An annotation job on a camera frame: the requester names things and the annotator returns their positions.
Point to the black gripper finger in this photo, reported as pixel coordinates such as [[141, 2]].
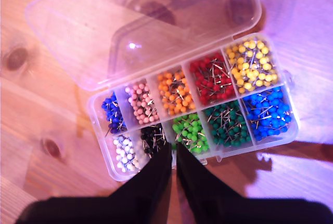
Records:
[[200, 182], [153, 179]]

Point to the light green pin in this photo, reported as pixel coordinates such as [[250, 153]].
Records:
[[173, 146]]

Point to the pile of white pins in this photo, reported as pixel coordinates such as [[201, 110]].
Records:
[[125, 153]]

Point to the pile of black pins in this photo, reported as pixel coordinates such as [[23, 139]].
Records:
[[153, 138]]

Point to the pile of light green pins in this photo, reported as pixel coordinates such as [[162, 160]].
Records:
[[191, 133]]

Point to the pile of dark green pins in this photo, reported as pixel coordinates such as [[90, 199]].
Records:
[[227, 125]]

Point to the pile of dark blue pins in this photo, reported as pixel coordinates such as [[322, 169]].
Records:
[[112, 115]]

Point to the pile of pink pins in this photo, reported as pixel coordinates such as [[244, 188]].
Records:
[[141, 103]]

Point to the pile of orange pins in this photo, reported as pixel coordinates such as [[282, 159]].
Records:
[[175, 92]]

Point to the pile of red pins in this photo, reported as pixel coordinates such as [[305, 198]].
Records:
[[212, 78]]

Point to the pile of yellow pins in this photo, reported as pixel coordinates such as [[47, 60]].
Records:
[[252, 65]]

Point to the clear plastic pin organizer box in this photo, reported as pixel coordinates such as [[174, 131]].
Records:
[[130, 26]]

